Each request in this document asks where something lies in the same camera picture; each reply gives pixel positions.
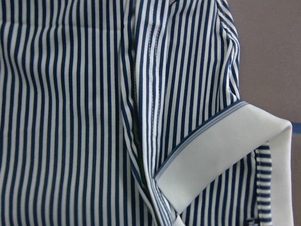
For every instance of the navy white striped polo shirt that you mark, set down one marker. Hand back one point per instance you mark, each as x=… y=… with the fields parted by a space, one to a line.
x=128 y=113

